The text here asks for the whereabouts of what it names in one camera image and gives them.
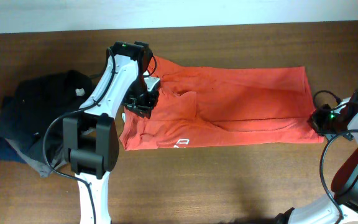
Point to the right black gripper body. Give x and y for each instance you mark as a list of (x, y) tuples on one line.
[(325, 122)]

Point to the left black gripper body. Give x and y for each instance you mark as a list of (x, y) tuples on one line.
[(138, 97)]

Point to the black folded garment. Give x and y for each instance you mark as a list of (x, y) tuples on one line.
[(26, 115)]

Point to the navy blue folded garment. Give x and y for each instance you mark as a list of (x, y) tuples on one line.
[(7, 153)]

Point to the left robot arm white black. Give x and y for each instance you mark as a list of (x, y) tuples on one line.
[(90, 141)]

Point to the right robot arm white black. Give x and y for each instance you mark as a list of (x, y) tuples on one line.
[(340, 202)]

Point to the red orange t-shirt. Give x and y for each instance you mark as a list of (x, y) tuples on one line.
[(206, 107)]

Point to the grey folded garment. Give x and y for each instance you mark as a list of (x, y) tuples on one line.
[(36, 161)]

